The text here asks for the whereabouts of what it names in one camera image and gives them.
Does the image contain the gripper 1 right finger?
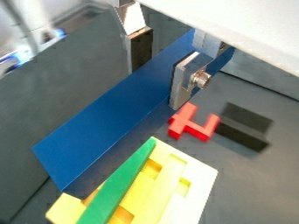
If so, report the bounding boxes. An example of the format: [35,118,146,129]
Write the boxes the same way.
[170,30,227,109]

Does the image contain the yellow puzzle board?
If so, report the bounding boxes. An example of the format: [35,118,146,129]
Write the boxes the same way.
[46,137,218,224]

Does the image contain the green bar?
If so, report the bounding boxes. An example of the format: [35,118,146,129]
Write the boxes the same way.
[76,138,155,224]

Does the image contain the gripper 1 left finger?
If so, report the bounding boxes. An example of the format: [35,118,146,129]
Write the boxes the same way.
[107,0,154,73]

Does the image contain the long blue bar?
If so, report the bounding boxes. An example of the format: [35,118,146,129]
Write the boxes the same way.
[31,28,238,200]

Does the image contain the black angled bracket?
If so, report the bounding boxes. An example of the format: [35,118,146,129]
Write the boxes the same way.
[215,102,274,151]

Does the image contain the red zigzag block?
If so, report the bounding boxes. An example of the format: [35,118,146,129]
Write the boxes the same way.
[169,102,221,142]

